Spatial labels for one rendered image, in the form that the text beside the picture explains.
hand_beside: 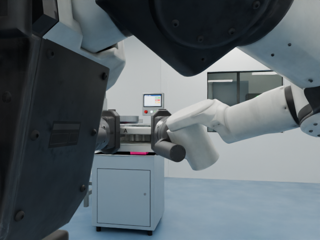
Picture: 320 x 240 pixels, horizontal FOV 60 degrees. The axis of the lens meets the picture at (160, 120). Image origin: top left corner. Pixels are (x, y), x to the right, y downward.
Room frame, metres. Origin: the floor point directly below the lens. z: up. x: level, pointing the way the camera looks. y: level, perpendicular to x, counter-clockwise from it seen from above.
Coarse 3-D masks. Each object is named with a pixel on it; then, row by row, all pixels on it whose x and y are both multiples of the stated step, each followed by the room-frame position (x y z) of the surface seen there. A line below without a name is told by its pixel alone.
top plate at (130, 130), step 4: (120, 128) 0.81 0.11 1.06; (124, 128) 0.81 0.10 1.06; (128, 128) 0.81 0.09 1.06; (132, 128) 0.80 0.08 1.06; (136, 128) 0.80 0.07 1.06; (140, 128) 0.80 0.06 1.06; (144, 128) 0.79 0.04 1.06; (148, 128) 0.79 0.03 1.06; (120, 132) 0.81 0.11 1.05; (124, 132) 0.81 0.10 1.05; (128, 132) 0.80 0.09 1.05; (132, 132) 0.80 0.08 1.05; (136, 132) 0.80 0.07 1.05; (140, 132) 0.80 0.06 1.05; (144, 132) 0.79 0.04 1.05; (148, 132) 0.79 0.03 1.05
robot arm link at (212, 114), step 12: (192, 108) 0.54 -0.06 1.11; (204, 108) 0.50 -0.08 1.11; (216, 108) 0.50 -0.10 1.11; (228, 108) 0.50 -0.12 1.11; (168, 120) 0.55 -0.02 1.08; (180, 120) 0.53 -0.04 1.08; (192, 120) 0.51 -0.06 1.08; (204, 120) 0.50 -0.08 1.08; (216, 120) 0.49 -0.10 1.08; (228, 132) 0.49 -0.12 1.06
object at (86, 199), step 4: (104, 100) 3.89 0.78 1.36; (104, 104) 3.89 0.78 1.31; (104, 108) 3.89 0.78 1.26; (140, 120) 3.60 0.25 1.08; (88, 188) 3.50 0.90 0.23; (88, 192) 3.50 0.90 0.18; (88, 196) 3.50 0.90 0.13; (84, 200) 3.48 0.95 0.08; (88, 200) 3.50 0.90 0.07; (84, 204) 3.48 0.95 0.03; (88, 204) 3.50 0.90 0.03
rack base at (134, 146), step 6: (120, 144) 0.81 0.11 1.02; (126, 144) 0.81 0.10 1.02; (132, 144) 0.80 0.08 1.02; (138, 144) 0.80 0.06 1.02; (144, 144) 0.79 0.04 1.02; (150, 144) 0.79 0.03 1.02; (120, 150) 0.81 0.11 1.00; (126, 150) 0.81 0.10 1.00; (132, 150) 0.80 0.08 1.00; (138, 150) 0.80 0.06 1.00; (144, 150) 0.79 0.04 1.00; (150, 150) 0.79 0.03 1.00
